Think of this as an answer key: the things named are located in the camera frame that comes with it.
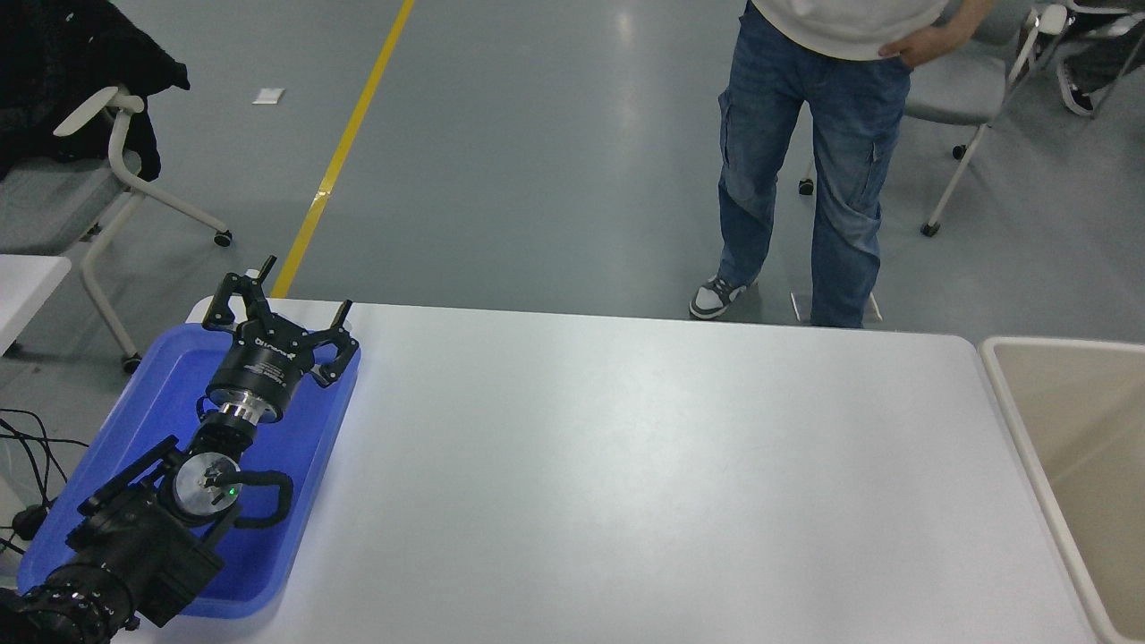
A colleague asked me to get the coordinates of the large pale bin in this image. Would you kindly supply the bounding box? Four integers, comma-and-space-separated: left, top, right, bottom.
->
978, 335, 1145, 644

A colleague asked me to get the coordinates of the person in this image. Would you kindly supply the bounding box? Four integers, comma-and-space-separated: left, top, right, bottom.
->
689, 0, 996, 328
1056, 13, 1145, 120

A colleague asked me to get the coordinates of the grey chair with white frame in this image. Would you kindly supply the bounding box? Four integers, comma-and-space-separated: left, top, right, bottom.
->
799, 0, 1070, 238
0, 85, 233, 375

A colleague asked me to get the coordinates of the person's hand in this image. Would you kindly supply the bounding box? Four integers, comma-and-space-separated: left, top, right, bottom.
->
878, 22, 965, 71

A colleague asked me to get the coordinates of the black jacket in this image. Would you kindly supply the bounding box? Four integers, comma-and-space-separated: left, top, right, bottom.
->
0, 0, 191, 180

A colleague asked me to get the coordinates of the small white side table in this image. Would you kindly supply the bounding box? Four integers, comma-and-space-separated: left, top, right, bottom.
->
0, 254, 72, 359

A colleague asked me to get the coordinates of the blue plastic tray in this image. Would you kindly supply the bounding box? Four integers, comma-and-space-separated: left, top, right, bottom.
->
16, 324, 361, 620

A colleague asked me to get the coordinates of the black cable bundle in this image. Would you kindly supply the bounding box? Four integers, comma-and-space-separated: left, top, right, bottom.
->
0, 410, 90, 555

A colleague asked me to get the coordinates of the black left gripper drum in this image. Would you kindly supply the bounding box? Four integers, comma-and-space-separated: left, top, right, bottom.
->
207, 318, 316, 419

